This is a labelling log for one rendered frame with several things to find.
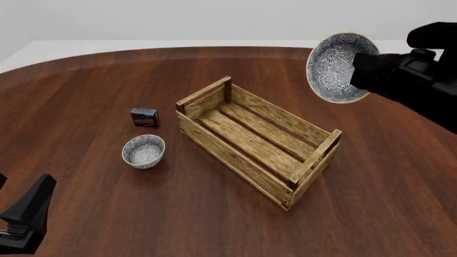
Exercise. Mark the small blue patterned bowl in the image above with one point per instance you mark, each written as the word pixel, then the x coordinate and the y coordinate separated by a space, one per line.
pixel 143 152

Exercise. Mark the small printed food box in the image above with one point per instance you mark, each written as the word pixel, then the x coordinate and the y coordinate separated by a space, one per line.
pixel 144 119

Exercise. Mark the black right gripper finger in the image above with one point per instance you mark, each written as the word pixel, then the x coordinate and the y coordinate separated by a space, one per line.
pixel 373 73

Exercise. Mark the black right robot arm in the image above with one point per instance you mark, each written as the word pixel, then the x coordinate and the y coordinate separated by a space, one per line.
pixel 437 101

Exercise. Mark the wooden slat tray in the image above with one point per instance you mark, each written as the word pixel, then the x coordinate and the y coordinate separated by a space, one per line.
pixel 257 139

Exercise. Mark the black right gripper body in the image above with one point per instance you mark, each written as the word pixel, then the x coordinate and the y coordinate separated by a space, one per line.
pixel 416 69

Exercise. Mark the large blue patterned bowl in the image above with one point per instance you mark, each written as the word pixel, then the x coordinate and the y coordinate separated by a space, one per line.
pixel 330 67

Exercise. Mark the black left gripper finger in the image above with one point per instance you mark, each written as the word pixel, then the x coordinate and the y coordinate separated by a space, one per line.
pixel 30 203
pixel 2 180

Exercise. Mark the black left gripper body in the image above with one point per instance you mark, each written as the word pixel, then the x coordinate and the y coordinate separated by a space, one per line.
pixel 16 241

